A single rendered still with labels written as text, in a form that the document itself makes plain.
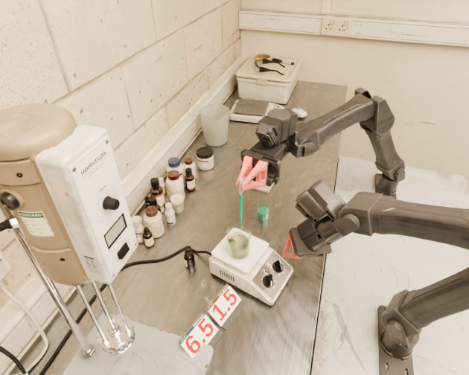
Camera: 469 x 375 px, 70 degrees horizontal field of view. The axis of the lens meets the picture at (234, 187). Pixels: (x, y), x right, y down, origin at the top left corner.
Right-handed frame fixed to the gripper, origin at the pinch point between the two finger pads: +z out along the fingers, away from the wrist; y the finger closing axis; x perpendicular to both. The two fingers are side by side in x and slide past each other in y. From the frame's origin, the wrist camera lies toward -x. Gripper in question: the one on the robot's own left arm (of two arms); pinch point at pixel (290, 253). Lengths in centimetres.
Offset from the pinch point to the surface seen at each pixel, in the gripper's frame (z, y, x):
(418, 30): -17, -104, -108
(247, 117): 37, -26, -81
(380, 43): -1, -98, -115
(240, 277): 9.4, 10.7, 3.0
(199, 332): 12.8, 22.2, 14.0
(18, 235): -11, 58, -1
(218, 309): 12.7, 16.6, 9.4
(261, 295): 8.2, 6.1, 8.2
